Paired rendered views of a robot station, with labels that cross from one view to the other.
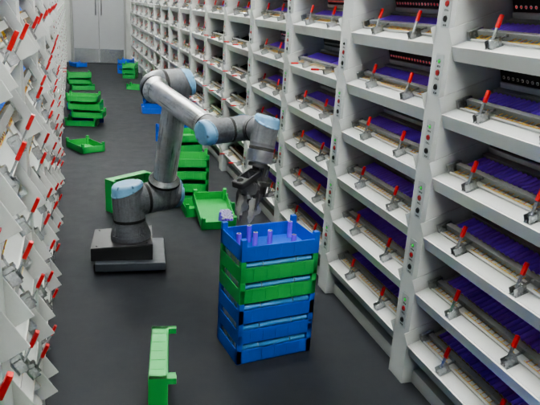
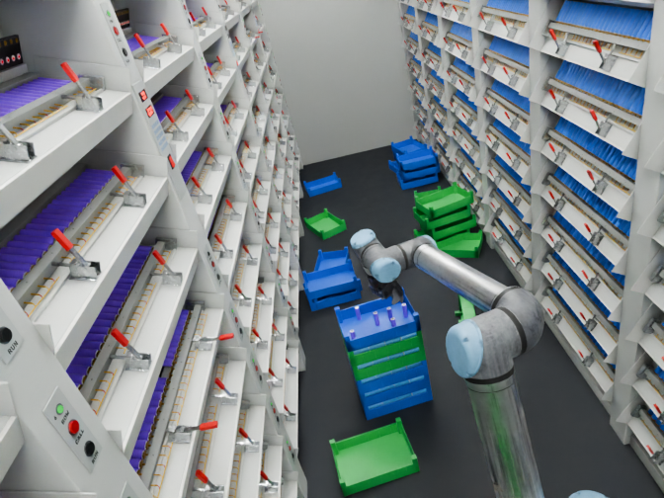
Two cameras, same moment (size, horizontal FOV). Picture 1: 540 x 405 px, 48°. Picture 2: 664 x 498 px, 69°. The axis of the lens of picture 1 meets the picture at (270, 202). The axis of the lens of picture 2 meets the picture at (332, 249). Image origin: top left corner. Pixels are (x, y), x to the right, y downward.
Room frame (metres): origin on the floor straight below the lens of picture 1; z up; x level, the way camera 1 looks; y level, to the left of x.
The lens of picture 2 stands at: (3.48, 0.49, 1.69)
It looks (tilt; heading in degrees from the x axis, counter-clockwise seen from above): 30 degrees down; 203
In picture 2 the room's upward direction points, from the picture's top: 15 degrees counter-clockwise
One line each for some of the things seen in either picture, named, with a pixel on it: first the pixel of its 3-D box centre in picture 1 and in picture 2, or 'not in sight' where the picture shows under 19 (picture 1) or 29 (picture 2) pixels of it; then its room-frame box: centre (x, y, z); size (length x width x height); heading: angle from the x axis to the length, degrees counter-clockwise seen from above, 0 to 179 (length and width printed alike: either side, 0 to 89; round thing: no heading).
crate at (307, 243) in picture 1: (269, 236); (375, 318); (2.03, -0.01, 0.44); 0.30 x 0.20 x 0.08; 116
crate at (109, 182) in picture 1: (129, 191); not in sight; (3.51, 0.86, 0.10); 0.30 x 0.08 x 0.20; 143
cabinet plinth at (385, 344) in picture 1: (317, 253); not in sight; (2.90, -0.27, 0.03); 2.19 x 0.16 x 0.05; 18
